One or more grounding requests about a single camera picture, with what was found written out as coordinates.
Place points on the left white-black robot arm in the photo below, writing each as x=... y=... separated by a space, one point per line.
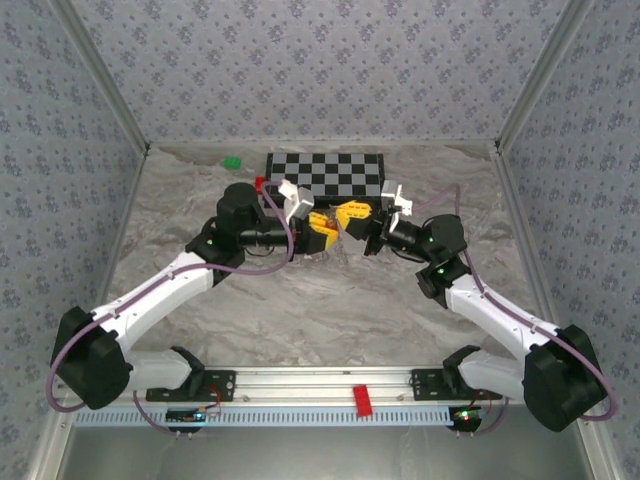
x=155 y=300

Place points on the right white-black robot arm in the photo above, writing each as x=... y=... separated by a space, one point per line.
x=500 y=320

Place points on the small red toy brick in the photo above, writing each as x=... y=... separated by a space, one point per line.
x=259 y=182

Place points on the green toy brick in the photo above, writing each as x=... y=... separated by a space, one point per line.
x=232 y=162

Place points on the black grey chessboard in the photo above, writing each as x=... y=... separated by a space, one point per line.
x=325 y=170

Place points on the long red toy brick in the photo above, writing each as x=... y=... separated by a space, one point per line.
x=362 y=400

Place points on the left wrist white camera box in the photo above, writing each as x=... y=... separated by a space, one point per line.
x=298 y=200

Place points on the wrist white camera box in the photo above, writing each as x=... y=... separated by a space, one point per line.
x=298 y=200
x=396 y=197

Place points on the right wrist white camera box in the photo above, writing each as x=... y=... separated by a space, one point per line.
x=396 y=197

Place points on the aluminium table side rail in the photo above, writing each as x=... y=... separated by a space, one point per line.
x=512 y=200
x=132 y=200

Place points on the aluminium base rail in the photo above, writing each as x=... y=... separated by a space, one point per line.
x=310 y=382

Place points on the aluminium frame post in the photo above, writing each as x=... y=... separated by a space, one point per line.
x=107 y=80
x=539 y=75

